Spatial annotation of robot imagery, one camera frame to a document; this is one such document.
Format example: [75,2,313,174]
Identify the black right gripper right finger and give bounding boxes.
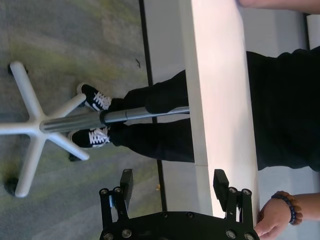
[212,169,255,237]

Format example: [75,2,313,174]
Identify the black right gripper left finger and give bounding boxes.
[98,168,135,237]

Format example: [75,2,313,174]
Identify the white rectangular table top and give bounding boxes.
[178,0,260,225]

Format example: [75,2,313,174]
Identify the person's left forearm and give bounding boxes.
[292,192,320,218]

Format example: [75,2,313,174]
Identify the person's right forearm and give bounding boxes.
[257,0,320,15]

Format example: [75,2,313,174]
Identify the person's left hand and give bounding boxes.
[254,197,293,237]

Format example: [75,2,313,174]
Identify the person's right hand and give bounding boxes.
[236,0,261,8]

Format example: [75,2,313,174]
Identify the black trousers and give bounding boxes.
[108,69,196,163]

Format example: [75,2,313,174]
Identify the black white-laced sneaker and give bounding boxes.
[76,83,113,112]
[67,126,112,149]

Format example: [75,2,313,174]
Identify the grey metal table column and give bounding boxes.
[39,106,191,133]

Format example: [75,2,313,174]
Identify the black t-shirt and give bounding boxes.
[246,46,320,172]

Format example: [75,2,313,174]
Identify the white five-star table base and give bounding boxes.
[0,61,91,198]

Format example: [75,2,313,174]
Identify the brown wooden bead bracelet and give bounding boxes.
[274,190,303,223]

